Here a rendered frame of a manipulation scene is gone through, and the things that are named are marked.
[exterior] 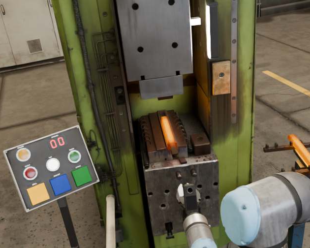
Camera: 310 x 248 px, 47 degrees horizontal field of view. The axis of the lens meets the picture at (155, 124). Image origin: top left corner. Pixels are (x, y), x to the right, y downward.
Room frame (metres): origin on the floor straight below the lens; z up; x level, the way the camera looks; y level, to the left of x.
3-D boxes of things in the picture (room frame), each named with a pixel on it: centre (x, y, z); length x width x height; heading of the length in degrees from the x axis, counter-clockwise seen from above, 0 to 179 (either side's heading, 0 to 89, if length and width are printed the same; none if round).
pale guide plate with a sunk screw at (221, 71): (1.66, -0.36, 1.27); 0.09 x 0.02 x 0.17; 94
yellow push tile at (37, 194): (1.23, 0.53, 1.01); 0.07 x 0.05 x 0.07; 119
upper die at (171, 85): (1.72, -0.04, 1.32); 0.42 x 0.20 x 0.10; 4
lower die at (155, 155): (1.72, -0.04, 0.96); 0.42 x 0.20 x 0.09; 4
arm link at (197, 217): (0.96, -0.11, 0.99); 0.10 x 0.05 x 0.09; 93
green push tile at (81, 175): (1.33, 0.36, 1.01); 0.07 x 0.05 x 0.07; 119
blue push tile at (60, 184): (1.28, 0.45, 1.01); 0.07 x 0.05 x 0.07; 119
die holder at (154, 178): (1.73, -0.09, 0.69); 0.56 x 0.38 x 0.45; 4
